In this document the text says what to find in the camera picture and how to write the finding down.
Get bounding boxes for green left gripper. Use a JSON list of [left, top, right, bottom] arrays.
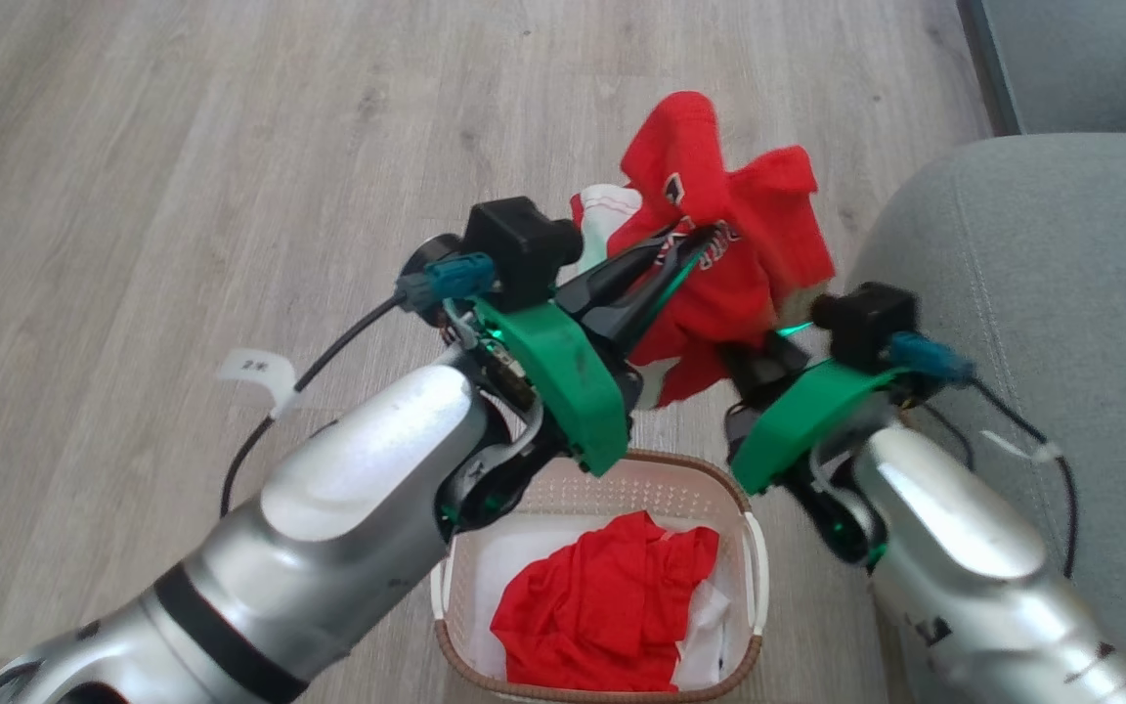
[[470, 225, 726, 478]]

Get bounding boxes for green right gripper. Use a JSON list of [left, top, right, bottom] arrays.
[[717, 337, 904, 496]]

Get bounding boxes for red lettered jersey garment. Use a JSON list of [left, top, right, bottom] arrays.
[[571, 90, 836, 410]]

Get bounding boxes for white perforated laundry basket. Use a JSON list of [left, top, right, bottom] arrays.
[[429, 450, 771, 704]]

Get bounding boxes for white crumpled cloth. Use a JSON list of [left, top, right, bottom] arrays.
[[671, 581, 734, 691]]

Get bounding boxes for plain red garment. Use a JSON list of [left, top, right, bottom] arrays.
[[490, 510, 722, 693]]

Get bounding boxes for grey sofa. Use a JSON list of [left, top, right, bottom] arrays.
[[842, 0, 1126, 704]]

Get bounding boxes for teal cable connector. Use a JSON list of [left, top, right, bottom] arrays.
[[395, 251, 498, 314], [888, 330, 978, 386]]

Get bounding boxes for white cable tag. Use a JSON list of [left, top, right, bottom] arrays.
[[979, 428, 1064, 464], [216, 348, 300, 421]]

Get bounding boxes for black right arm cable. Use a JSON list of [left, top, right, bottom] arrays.
[[915, 376, 1080, 580]]

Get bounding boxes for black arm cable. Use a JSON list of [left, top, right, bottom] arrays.
[[915, 376, 1080, 580], [219, 293, 406, 519]]

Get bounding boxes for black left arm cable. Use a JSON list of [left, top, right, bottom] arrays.
[[219, 293, 406, 519]]

